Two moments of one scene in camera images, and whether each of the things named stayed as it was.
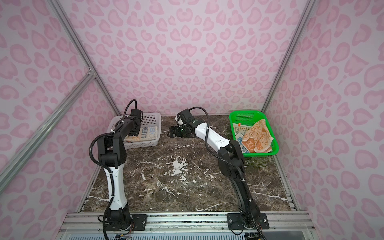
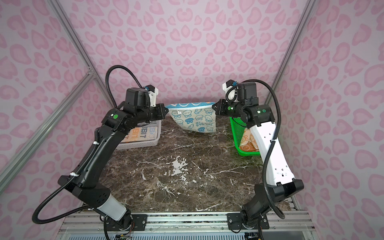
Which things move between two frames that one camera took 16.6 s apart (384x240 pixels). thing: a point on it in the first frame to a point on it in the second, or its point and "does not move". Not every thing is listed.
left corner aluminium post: (75, 39) does not move
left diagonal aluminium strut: (10, 167) does not move
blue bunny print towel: (239, 130) to (198, 116)
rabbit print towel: (146, 133) does not move
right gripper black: (177, 133) to (222, 110)
